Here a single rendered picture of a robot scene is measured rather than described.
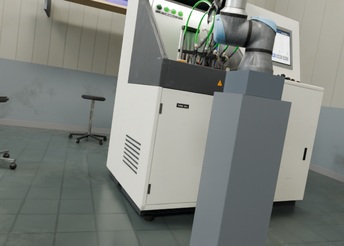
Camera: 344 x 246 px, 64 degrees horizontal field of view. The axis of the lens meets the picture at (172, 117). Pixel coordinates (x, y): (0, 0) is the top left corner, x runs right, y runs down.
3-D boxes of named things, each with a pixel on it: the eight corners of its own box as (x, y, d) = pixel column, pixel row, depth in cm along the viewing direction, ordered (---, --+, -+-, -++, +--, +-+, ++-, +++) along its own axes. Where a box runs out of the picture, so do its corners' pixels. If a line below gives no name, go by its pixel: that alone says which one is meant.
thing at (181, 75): (165, 87, 154) (169, 59, 153) (162, 87, 158) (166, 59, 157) (249, 101, 182) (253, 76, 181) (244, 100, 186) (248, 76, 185)
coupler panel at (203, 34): (197, 61, 219) (203, 21, 216) (195, 61, 222) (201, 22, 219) (211, 63, 225) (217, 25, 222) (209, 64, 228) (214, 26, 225)
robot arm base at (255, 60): (280, 76, 116) (284, 52, 115) (250, 70, 111) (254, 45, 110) (258, 76, 130) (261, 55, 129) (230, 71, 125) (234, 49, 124)
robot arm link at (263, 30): (277, 51, 114) (283, 18, 112) (245, 46, 113) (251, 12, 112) (266, 54, 126) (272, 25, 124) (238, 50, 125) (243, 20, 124)
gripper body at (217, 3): (214, 16, 160) (219, -4, 151) (210, 8, 165) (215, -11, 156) (227, 16, 162) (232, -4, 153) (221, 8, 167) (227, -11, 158)
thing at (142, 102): (138, 222, 159) (157, 86, 152) (113, 185, 210) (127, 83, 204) (233, 214, 191) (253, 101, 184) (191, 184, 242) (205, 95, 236)
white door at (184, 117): (145, 205, 159) (163, 87, 153) (144, 203, 161) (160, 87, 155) (233, 200, 188) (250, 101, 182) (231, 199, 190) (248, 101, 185)
